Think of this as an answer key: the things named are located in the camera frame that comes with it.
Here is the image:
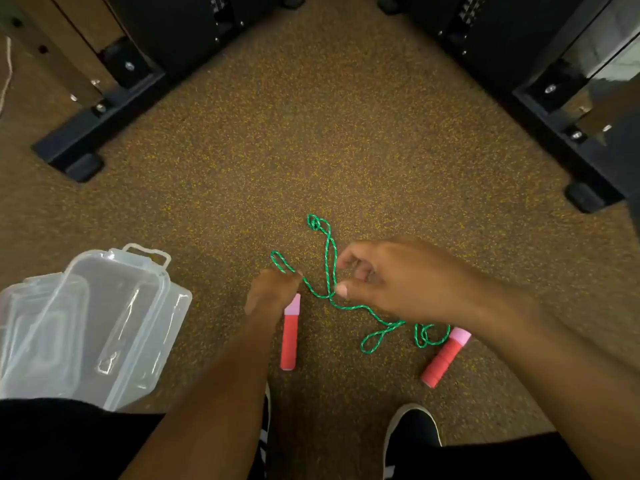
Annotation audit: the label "clear plastic box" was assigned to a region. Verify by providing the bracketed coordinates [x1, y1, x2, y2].
[0, 243, 193, 412]

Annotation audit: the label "white cable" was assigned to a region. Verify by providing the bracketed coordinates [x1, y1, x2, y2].
[0, 37, 14, 115]

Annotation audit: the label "black steel base beam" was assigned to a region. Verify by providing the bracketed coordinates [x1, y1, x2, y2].
[513, 59, 640, 214]
[32, 37, 167, 183]

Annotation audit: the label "person's left forearm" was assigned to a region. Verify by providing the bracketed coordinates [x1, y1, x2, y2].
[119, 312, 286, 480]

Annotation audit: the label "person's right black shoe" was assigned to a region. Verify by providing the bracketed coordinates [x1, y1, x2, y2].
[382, 403, 444, 480]

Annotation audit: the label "person's black shoe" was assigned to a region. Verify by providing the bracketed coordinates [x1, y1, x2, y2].
[249, 382, 273, 480]
[382, 403, 444, 480]

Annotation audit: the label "black shorts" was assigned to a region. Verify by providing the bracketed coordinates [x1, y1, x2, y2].
[0, 398, 593, 480]

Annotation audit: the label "person's left black shoe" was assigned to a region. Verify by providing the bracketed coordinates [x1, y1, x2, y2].
[249, 382, 273, 480]

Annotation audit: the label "person's left hand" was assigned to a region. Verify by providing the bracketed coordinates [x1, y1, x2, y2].
[243, 268, 304, 323]

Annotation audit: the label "person's right forearm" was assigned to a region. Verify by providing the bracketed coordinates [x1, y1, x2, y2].
[467, 282, 640, 480]

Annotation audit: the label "chrome perforated upright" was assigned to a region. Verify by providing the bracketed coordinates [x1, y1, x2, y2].
[0, 0, 127, 109]
[559, 0, 640, 145]

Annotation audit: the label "green jump rope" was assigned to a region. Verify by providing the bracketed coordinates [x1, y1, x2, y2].
[270, 213, 473, 389]

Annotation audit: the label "person's right hand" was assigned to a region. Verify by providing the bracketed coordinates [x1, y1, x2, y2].
[335, 238, 489, 335]

